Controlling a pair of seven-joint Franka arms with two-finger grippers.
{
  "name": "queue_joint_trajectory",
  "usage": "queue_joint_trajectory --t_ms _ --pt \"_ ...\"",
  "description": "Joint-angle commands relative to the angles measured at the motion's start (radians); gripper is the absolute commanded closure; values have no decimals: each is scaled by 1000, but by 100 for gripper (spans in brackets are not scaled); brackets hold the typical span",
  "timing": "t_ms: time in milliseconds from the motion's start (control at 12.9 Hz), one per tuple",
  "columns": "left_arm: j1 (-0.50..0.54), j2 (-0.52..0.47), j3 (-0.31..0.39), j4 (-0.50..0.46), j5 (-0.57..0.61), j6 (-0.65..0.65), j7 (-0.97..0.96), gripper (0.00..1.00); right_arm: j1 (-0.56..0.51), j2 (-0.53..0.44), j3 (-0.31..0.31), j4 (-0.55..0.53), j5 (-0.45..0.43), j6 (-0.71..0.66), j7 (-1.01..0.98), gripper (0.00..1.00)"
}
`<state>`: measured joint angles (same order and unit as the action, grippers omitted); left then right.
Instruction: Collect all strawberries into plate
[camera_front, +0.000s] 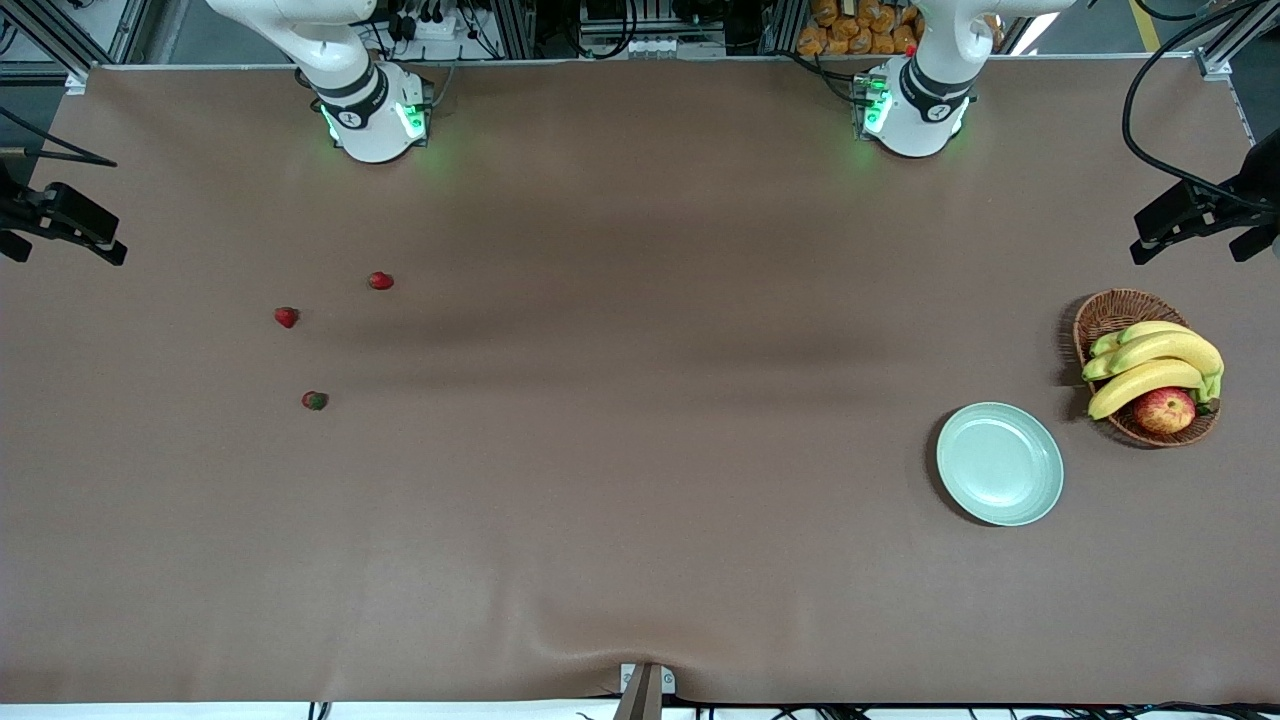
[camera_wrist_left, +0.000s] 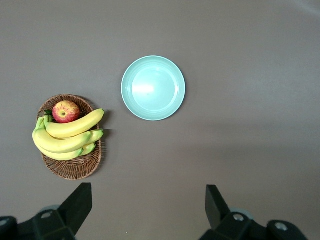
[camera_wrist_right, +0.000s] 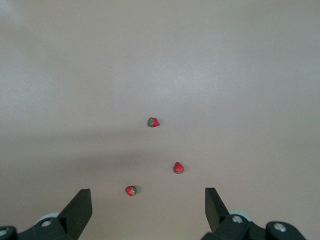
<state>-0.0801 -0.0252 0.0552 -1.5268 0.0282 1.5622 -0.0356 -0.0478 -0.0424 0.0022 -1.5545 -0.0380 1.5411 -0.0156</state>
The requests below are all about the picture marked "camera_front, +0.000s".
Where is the pale green round plate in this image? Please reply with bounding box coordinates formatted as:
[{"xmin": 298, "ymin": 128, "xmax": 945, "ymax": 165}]
[{"xmin": 936, "ymin": 402, "xmax": 1065, "ymax": 528}]

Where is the brown wicker basket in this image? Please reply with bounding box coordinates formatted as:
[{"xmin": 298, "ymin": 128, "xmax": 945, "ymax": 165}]
[{"xmin": 1073, "ymin": 289, "xmax": 1221, "ymax": 448}]

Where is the small yellow green banana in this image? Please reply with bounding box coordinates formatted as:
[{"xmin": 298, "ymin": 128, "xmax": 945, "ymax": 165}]
[{"xmin": 1089, "ymin": 320, "xmax": 1193, "ymax": 359}]

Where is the red apple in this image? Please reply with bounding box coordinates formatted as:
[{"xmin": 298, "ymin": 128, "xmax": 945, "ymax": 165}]
[{"xmin": 1133, "ymin": 387, "xmax": 1197, "ymax": 435}]

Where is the orange bread rolls pile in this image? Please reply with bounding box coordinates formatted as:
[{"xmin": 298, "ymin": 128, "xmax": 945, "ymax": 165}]
[{"xmin": 797, "ymin": 0, "xmax": 926, "ymax": 57}]

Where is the white power strip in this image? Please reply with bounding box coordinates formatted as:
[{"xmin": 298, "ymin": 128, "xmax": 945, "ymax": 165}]
[{"xmin": 385, "ymin": 5, "xmax": 461, "ymax": 43}]

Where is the brown table cover mat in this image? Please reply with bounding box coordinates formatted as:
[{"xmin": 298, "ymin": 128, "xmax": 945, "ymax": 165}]
[{"xmin": 0, "ymin": 55, "xmax": 1280, "ymax": 706}]

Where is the aluminium frame profile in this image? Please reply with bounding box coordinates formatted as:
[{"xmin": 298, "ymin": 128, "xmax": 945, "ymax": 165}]
[
  {"xmin": 0, "ymin": 0, "xmax": 91, "ymax": 96},
  {"xmin": 1195, "ymin": 0, "xmax": 1280, "ymax": 81}
]

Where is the aluminium frame post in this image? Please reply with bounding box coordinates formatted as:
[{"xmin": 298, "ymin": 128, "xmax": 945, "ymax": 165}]
[
  {"xmin": 488, "ymin": 0, "xmax": 536, "ymax": 59},
  {"xmin": 765, "ymin": 0, "xmax": 806, "ymax": 56}
]

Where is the grey metal clamp bracket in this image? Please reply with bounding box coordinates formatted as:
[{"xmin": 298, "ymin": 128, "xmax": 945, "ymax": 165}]
[{"xmin": 612, "ymin": 662, "xmax": 677, "ymax": 720}]

